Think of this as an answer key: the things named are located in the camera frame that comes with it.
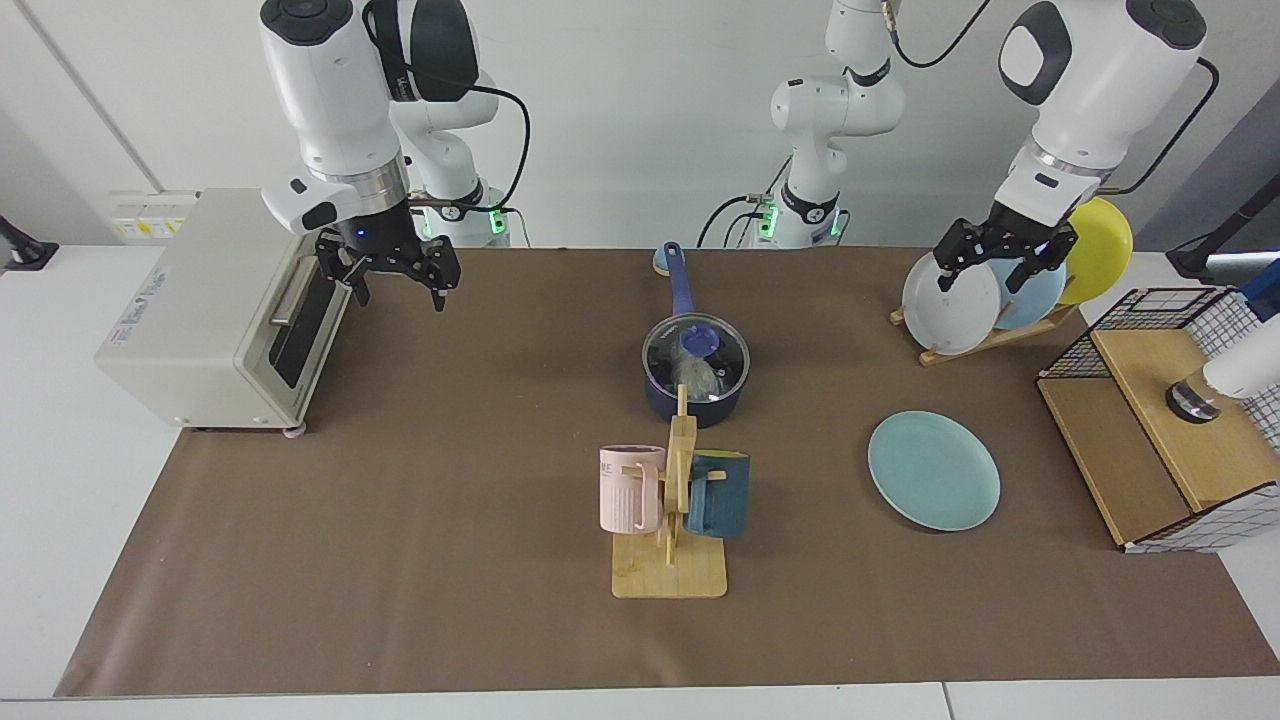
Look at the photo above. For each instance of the glass lid with blue knob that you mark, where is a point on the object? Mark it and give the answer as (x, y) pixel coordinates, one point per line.
(700, 340)

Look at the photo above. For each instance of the white vermicelli bundle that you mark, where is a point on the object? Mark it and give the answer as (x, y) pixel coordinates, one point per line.
(702, 378)

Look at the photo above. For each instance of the light blue plate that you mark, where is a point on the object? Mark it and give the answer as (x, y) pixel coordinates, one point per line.
(1040, 295)

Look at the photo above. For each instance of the pale grey plate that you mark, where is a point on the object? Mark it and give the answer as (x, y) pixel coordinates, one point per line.
(950, 315)

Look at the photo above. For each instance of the wooden plate rack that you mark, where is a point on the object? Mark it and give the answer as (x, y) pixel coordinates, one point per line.
(1000, 338)

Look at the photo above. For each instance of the yellow plate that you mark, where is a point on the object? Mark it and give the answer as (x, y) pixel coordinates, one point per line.
(1100, 250)

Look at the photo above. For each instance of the teal plate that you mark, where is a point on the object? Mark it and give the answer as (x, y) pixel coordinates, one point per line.
(935, 470)

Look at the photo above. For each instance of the pale toaster oven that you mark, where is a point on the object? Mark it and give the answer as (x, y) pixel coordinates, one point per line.
(200, 300)

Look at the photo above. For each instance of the black pole stand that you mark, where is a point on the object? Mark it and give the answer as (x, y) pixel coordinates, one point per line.
(1190, 262)

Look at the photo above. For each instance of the small blue round thing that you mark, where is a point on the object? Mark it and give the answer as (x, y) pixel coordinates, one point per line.
(660, 264)

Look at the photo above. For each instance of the white cylindrical device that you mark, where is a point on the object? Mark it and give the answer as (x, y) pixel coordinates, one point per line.
(1245, 368)

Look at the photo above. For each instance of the blue object at edge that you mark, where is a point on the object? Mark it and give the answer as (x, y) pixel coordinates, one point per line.
(1265, 290)

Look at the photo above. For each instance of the pink ribbed cup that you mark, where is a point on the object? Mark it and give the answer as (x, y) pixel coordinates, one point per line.
(625, 495)

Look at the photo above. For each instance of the dark teal cup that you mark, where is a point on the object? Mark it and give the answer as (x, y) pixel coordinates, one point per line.
(725, 500)

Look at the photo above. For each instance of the brown table cloth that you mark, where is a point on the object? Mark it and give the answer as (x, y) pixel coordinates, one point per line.
(400, 620)

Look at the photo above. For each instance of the black clamp stand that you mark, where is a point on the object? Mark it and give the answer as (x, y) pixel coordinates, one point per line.
(25, 252)

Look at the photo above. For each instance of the wooden cup stand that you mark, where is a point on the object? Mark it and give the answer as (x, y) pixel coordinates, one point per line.
(670, 575)

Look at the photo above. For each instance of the white wall socket panel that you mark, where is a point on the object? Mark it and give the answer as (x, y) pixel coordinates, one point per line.
(150, 218)

